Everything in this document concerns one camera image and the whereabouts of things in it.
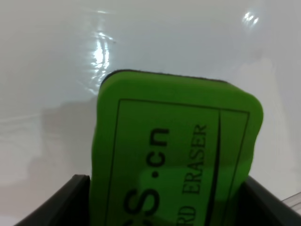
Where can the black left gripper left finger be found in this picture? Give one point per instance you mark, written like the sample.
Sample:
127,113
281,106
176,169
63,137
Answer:
67,207

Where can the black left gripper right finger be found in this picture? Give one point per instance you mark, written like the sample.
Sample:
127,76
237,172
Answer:
254,205

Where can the green whiteboard eraser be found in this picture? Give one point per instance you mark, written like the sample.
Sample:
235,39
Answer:
170,150

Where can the whiteboard with aluminium frame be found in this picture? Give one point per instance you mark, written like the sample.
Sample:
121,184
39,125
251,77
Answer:
54,54

